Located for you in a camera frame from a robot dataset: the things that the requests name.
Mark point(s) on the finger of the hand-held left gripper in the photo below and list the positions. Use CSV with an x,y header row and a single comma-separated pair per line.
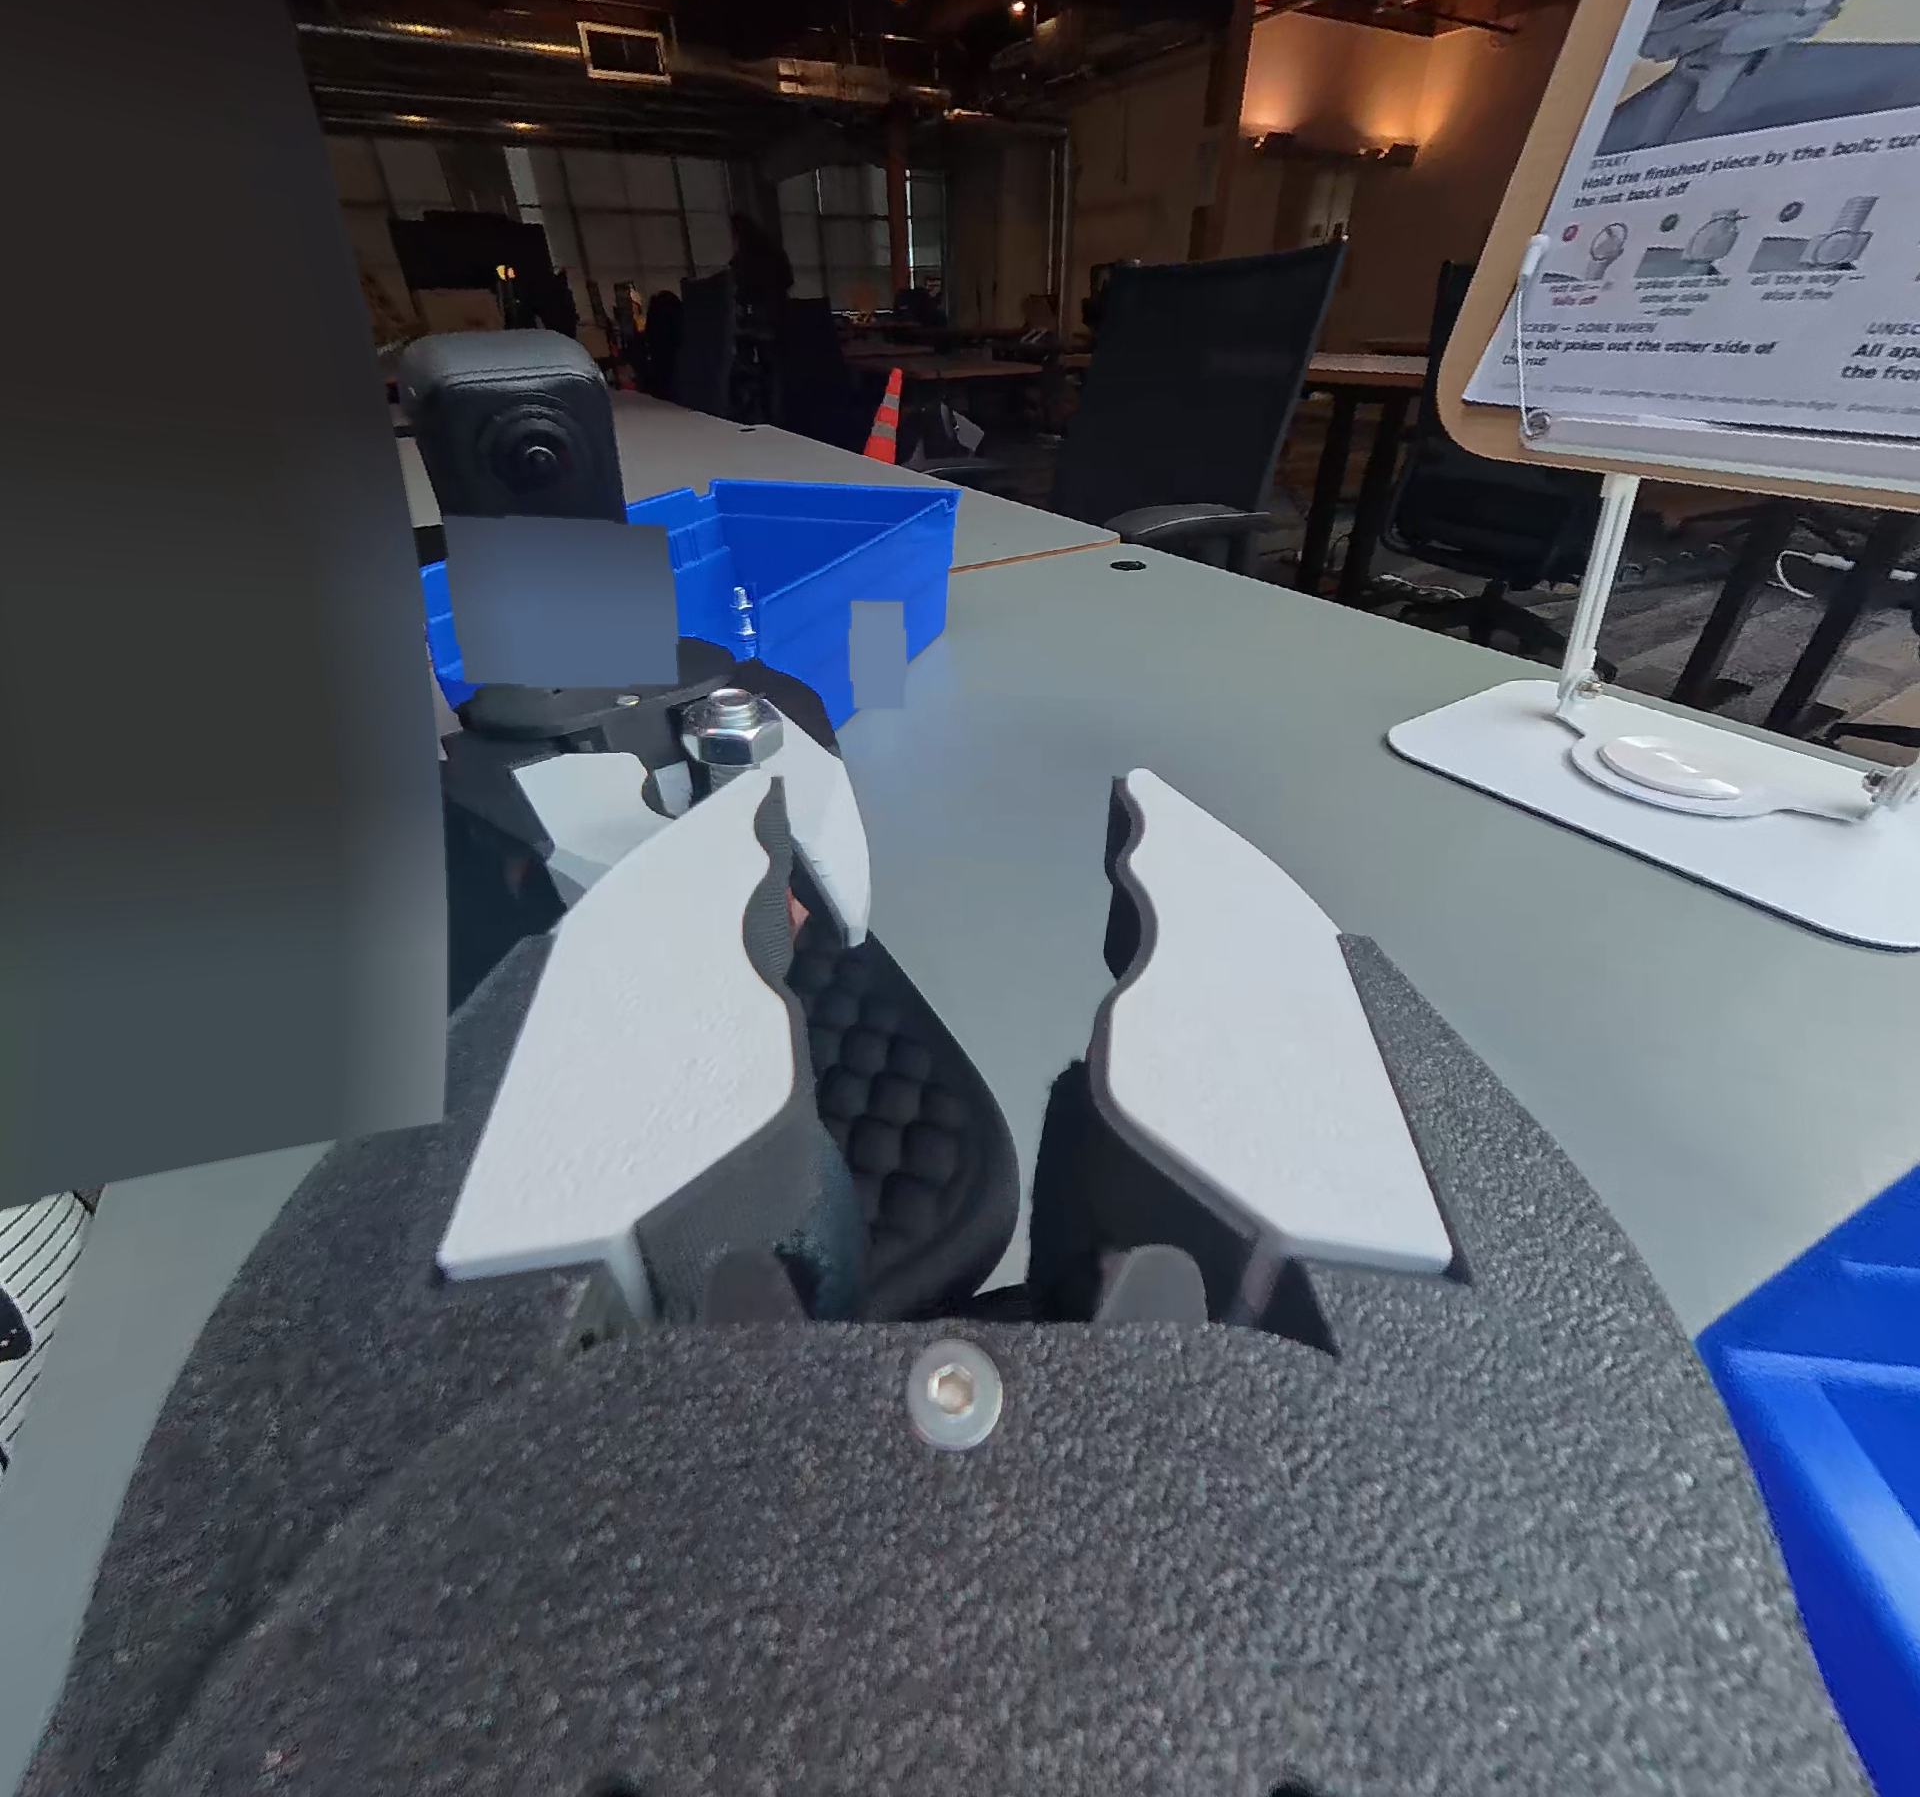
x,y
834,837
585,824

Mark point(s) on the black white printed clothing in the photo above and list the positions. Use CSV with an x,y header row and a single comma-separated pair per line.
x,y
39,1303

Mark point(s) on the blue plastic bin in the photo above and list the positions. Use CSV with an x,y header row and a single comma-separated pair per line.
x,y
1832,1379
841,554

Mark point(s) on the person's left hand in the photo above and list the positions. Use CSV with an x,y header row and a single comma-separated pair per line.
x,y
480,912

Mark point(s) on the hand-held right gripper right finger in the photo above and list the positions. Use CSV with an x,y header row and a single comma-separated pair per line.
x,y
1274,1076

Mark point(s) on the white paper sign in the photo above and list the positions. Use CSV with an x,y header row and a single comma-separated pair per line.
x,y
1725,149

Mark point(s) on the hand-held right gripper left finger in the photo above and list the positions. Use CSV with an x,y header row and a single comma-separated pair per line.
x,y
631,1062

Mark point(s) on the white ceiling vent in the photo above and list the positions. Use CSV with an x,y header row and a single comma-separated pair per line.
x,y
621,53

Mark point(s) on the black dimpled foam pad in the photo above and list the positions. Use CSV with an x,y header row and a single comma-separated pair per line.
x,y
900,1076

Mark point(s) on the wood-edged grey table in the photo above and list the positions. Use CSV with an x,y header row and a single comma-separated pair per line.
x,y
1365,368

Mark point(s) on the wooden wall light shelf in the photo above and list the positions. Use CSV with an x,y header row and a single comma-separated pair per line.
x,y
1334,149

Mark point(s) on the tall paned window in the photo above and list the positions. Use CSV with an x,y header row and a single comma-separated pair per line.
x,y
854,222

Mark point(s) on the black office chair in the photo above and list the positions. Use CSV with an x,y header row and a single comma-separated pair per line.
x,y
1484,477
1199,373

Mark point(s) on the orange traffic cone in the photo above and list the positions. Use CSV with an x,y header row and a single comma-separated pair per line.
x,y
887,418

